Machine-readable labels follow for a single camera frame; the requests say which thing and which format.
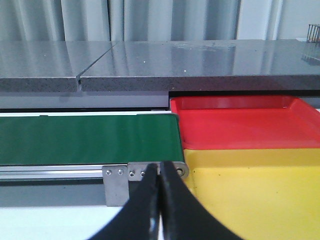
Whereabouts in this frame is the grey stone counter slab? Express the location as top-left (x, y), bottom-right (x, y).
top-left (0, 40), bottom-right (115, 93)
top-left (80, 40), bottom-right (320, 92)

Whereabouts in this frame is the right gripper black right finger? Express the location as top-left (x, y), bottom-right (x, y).
top-left (159, 161), bottom-right (241, 240)

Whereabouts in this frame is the yellow plastic tray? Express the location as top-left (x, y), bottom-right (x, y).
top-left (184, 148), bottom-right (320, 240)

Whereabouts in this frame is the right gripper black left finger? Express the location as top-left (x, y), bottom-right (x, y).
top-left (90, 163), bottom-right (160, 240)

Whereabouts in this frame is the green conveyor belt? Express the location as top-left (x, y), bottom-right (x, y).
top-left (0, 114), bottom-right (184, 166)

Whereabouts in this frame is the grey stone counter slab left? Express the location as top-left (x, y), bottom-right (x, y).
top-left (0, 40), bottom-right (115, 93)

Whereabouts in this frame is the red plastic tray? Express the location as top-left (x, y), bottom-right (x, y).
top-left (170, 95), bottom-right (320, 150)

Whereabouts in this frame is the grey stone counter slab right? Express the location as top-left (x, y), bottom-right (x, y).
top-left (80, 40), bottom-right (320, 92)

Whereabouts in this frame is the grey curtain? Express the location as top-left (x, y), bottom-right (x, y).
top-left (0, 0), bottom-right (320, 41)

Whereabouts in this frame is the steel conveyor support bracket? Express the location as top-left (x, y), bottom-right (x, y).
top-left (102, 164), bottom-right (129, 207)

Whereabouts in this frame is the metal wire rack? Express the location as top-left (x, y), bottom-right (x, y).
top-left (306, 24), bottom-right (320, 44)

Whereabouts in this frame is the aluminium conveyor frame rail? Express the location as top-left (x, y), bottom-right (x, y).
top-left (0, 163), bottom-right (189, 187)

